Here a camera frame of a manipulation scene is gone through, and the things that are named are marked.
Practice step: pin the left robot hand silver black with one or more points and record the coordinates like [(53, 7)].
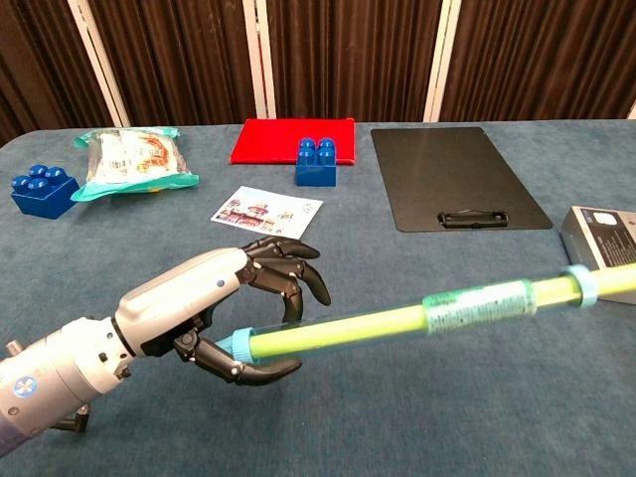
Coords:
[(179, 298)]

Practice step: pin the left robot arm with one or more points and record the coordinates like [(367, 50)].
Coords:
[(49, 382)]

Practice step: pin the printed picture card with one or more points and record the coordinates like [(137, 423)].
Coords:
[(263, 211)]

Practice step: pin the teal snack bag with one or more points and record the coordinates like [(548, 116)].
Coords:
[(134, 159)]

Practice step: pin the blue building block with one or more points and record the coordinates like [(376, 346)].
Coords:
[(45, 199), (315, 174)]

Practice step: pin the red flat box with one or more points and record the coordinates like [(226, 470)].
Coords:
[(268, 141)]

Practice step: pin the brown curtain screen panel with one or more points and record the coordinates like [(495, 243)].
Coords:
[(40, 59), (546, 59), (174, 59), (348, 59)]

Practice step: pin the black clipboard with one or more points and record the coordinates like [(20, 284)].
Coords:
[(447, 174)]

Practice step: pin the grey product box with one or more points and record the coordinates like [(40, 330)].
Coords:
[(611, 238)]

